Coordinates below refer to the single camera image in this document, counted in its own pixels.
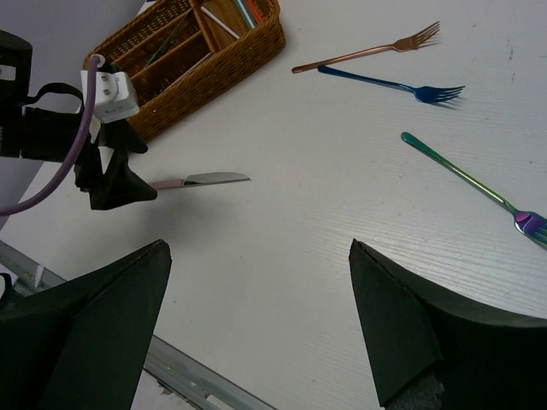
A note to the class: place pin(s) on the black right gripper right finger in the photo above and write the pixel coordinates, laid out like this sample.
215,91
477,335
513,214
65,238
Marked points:
431,348

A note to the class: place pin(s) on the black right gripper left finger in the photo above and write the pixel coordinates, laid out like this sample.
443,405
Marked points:
82,344

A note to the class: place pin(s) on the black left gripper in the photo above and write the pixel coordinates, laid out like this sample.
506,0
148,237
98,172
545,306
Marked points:
43,135

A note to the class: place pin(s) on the pink handled knife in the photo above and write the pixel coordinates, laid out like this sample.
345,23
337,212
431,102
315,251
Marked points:
201,179

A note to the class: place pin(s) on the green handled rainbow fork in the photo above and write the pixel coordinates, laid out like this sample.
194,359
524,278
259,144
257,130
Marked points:
528,223

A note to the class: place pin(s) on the green patterned handle utensil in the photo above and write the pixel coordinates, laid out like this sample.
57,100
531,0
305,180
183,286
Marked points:
171,40

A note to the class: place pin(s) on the clear white chopstick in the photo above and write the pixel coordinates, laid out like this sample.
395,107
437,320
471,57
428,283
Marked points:
220,23

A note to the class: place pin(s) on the orange red chopstick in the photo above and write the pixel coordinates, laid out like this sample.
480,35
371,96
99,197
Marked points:
256,13

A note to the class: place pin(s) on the blue iridescent fork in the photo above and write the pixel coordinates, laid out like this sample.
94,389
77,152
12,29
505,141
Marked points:
423,94

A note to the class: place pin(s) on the rose gold fork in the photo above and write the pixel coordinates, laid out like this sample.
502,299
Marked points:
414,42

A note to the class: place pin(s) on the brown wicker cutlery tray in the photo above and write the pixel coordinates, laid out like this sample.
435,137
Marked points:
204,63

